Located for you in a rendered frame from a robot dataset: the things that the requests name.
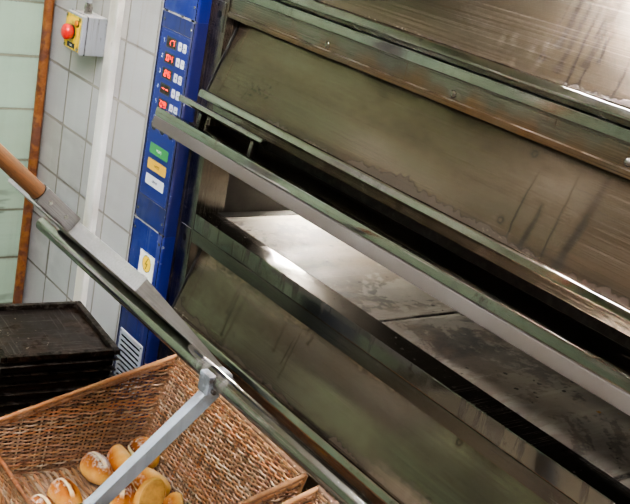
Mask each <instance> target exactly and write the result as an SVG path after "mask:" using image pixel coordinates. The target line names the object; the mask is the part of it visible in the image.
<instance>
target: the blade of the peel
mask: <svg viewBox="0 0 630 504"><path fill-rule="evenodd" d="M7 181H8V182H9V183H10V184H11V185H13V186H14V187H15V188H16V189H17V190H18V191H19V192H20V193H21V194H22V195H23V196H24V197H25V198H27V199H28V200H29V201H30V202H31V203H32V204H33V205H34V206H35V207H36V208H37V209H38V210H40V211H41V212H42V213H43V214H44V215H45V216H46V217H47V218H48V219H49V220H50V221H51V222H52V223H54V224H55V225H56V226H57V227H58V228H59V229H60V230H61V231H62V232H63V233H65V234H66V235H67V236H68V237H69V238H70V239H71V240H73V241H74V242H75V243H76V244H77V245H78V246H79V247H81V248H82V249H83V250H84V251H85V252H86V253H87V254H89V255H90V256H91V257H92V258H93V259H94V260H95V261H97V262H98V263H99V264H100V265H101V266H102V267H103V268H105V269H106V270H107V271H108V272H109V273H110V274H112V275H113V276H114V277H115V278H116V279H117V280H118V281H120V282H121V283H122V284H123V285H124V286H125V287H126V288H128V289H129V290H130V291H131V292H132V293H133V294H134V295H136V296H137V297H138V298H139V299H140V300H141V301H142V302H144V303H145V304H146V305H147V306H148V307H149V308H150V309H152V310H153V311H154V312H155V313H156V314H157V315H158V316H160V317H161V318H162V319H163V320H164V321H165V322H167V323H168V324H169V325H170V326H171V327H172V328H173V329H175V330H176V331H177V332H178V333H179V334H180V335H181V336H183V337H184V338H185V339H186V340H187V341H188V342H189V343H191V344H192V345H193V346H194V347H195V348H196V349H197V350H199V351H200V352H201V353H202V354H203V355H204V356H205V357H207V358H208V359H209V360H210V361H211V362H212V363H214V364H215V365H216V366H217V367H223V366H222V365H221V364H220V363H219V361H218V360H217V359H216V358H215V357H214V356H213V354H212V353H211V352H210V351H209V350H208V349H207V348H206V346H205V345H204V344H203V343H202V342H201V341H200V339H199V338H198V337H197V336H196V335H195V334H194V333H193V331H192V330H191V329H190V328H189V327H188V326H187V324H186V323H185V322H184V321H183V320H182V319H181V317H180V316H179V315H178V314H177V313H176V312H175V311H174V309H173V308H172V307H171V306H170V305H169V304H168V302H167V301H166V300H165V299H164V298H163V297H162V296H161V294H160V293H159V292H158V291H157V290H156V289H155V287H154V286H153V285H152V284H151V283H150V282H149V281H148V279H147V278H146V277H145V276H143V275H142V274H141V273H140V272H139V271H137V270H136V269H135V268H134V267H133V266H131V265H130V264H129V263H128V262H127V261H125V260H124V259H123V258H122V257H121V256H119V255H118V254H117V253H116V252H115V251H113V250H112V249H111V248H110V247H109V246H107V245H106V244H105V243H104V242H103V241H101V240H100V239H99V238H98V237H97V236H95V235H94V234H93V233H92V232H91V231H89V230H88V229H87V228H86V227H85V226H83V225H82V224H81V223H80V222H78V223H77V224H76V225H75V226H74V227H73V228H72V229H71V230H70V231H69V232H68V231H66V230H65V229H64V228H63V227H62V226H60V225H59V224H58V223H57V222H56V221H55V220H54V219H53V218H52V217H51V216H50V215H49V214H47V213H46V212H45V211H44V210H43V209H42V208H41V207H40V206H39V205H38V204H37V203H36V202H35V201H34V200H32V199H31V198H30V195H29V194H28V193H26V192H25V191H24V190H23V189H22V188H21V187H20V186H19V185H18V184H17V183H16V182H15V181H14V180H13V179H11V178H9V179H8V180H7Z"/></svg>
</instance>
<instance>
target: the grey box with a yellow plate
mask: <svg viewBox="0 0 630 504"><path fill-rule="evenodd" d="M76 20H78V21H79V27H78V28H77V27H76V26H75V24H74V23H75V21H76ZM107 22H108V19H106V18H104V17H102V16H100V15H98V14H96V13H94V12H92V14H91V15H89V14H85V13H84V10H74V9H69V10H68V11H67V18H66V24H70V25H72V26H73V29H74V34H73V37H72V39H64V42H63V45H64V47H66V48H68V49H69V50H71V51H73V52H75V53H76V54H78V55H81V56H97V57H102V56H103V54H104V46H105V38H106V30H107Z"/></svg>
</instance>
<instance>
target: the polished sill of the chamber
mask: <svg viewBox="0 0 630 504"><path fill-rule="evenodd" d="M194 230H195V231H197V232H198V233H199V234H201V235H202V236H204V237H205V238H206V239H208V240H209V241H211V242H212V243H213V244H215V245H216V246H218V247H219V248H220V249H222V250H223V251H225V252H226V253H227V254H229V255H230V256H232V257H233V258H234V259H236V260H237V261H239V262H240V263H241V264H243V265H244V266H246V267H247V268H248V269H250V270H251V271H253V272H254V273H255V274H257V275H258V276H260V277H261V278H262V279H264V280H265V281H267V282H268V283H269V284H271V285H272V286H274V287H275V288H276V289H278V290H279V291H281V292H282V293H283V294H285V295H286V296H288V297H289V298H290V299H292V300H293V301H295V302H296V303H297V304H299V305H300V306H302V307H303V308H304V309H306V310H307V311H309V312H310V313H311V314H313V315H314V316H316V317H317V318H318V319H320V320H321V321H323V322H324V323H325V324H327V325H328V326H330V327H331V328H332V329H334V330H335V331H337V332H338V333H339V334H341V335H342V336H344V337H345V338H346V339H348V340H349V341H351V342H352V343H353V344H355V345H356V346H358V347H359V348H360V349H362V350H363V351H365V352H366V353H367V354H369V355H370V356H372V357H373V358H374V359H376V360H377V361H379V362H380V363H381V364H383V365H384V366H386V367H387V368H388V369H390V370H391V371H393V372H394V373H395V374H397V375H398V376H400V377H401V378H403V379H404V380H405V381H407V382H408V383H410V384H411V385H412V386H414V387H415V388H417V389H418V390H419V391H421V392H422V393H424V394H425V395H426V396H428V397H429V398H431V399H432V400H433V401H435V402H436V403H438V404H439V405H440V406H442V407H443V408H445V409H446V410H447V411H449V412H450V413H452V414H453V415H454V416H456V417H457V418H459V419H460V420H461V421H463V422H464V423H466V424H467V425H468V426H470V427H471V428H473V429H474V430H475V431H477V432H478V433H480V434H481V435H482V436H484V437H485V438H487V439H488V440H489V441H491V442H492V443H494V444H495V445H496V446H498V447H499V448H501V449H502V450H503V451H505V452H506V453H508V454H509V455H510V456H512V457H513V458H515V459H516V460H517V461H519V462H520V463H522V464H523V465H524V466H526V467H527V468H529V469H530V470H531V471H533V472H534V473H536V474H537V475H538V476H540V477H541V478H543V479H544V480H545V481H547V482H548V483H550V484H551V485H552V486H554V487H555V488H557V489H558V490H559V491H561V492H562V493H564V494H565V495H566V496H568V497H569V498H571V499H572V500H573V501H575V502H576V503H578V504H630V489H629V488H628V487H626V486H625V485H623V484H622V483H620V482H619V481H617V480H616V479H614V478H613V477H611V476H610V475H608V474H607V473H605V472H604V471H602V470H601V469H599V468H598V467H596V466H595V465H593V464H592V463H590V462H589V461H587V460H586V459H584V458H583V457H581V456H580V455H578V454H577V453H575V452H574V451H572V450H571V449H569V448H568V447H566V446H565V445H563V444H562V443H560V442H559V441H557V440H556V439H554V438H553V437H551V436H550V435H548V434H547V433H545V432H544V431H542V430H541V429H539V428H538V427H536V426H535V425H534V424H532V423H531V422H529V421H528V420H526V419H525V418H523V417H522V416H520V415H519V414H517V413H516V412H514V411H513V410H511V409H510V408H508V407H507V406H505V405H504V404H502V403H501V402H499V401H498V400H496V399H495V398H493V397H492V396H490V395H489V394H487V393H486V392H484V391H483V390H481V389H480V388H478V387H477V386H475V385H474V384H472V383H471V382H469V381H468V380H466V379H465V378H463V377H462V376H460V375H459V374H457V373H456V372H454V371H453V370H451V369H450V368H448V367H447V366H445V365H444V364H442V363H441V362H439V361H438V360H436V359H435V358H433V357H432V356H430V355H429V354H427V353H426V352H424V351H423V350H421V349H420V348H418V347H417V346H416V345H414V344H413V343H411V342H410V341H408V340H407V339H405V338H404V337H402V336H401V335H399V334H398V333H396V332H395V331H393V330H392V329H390V328H389V327H387V326H386V325H384V324H383V323H381V322H380V321H378V320H377V319H375V318H374V317H372V316H371V315H369V314H368V313H366V312H365V311H363V310H362V309H360V308H359V307H357V306H356V305H354V304H353V303H351V302H350V301H348V300H347V299H345V298H344V297H342V296H341V295H339V294H338V293H336V292H335V291H333V290H332V289H330V288H329V287H327V286H326V285H324V284H323V283H321V282H320V281H318V280H317V279H315V278H314V277H312V276H311V275H309V274H308V273H306V272H305V271H303V270H302V269H300V268H299V267H297V266H296V265H295V264H293V263H292V262H290V261H289V260H287V259H286V258H284V257H283V256H281V255H280V254H278V253H277V252H275V251H274V250H272V249H271V248H269V247H268V246H266V245H265V244H263V243H262V242H260V241H259V240H257V239H256V238H254V237H253V236H251V235H250V234H248V233H247V232H245V231H244V230H242V229H241V228H239V227H238V226H236V225H235V224H233V223H232V222H230V221H229V220H227V219H226V218H224V217H223V216H221V215H220V214H218V213H201V214H196V217H195V223H194Z"/></svg>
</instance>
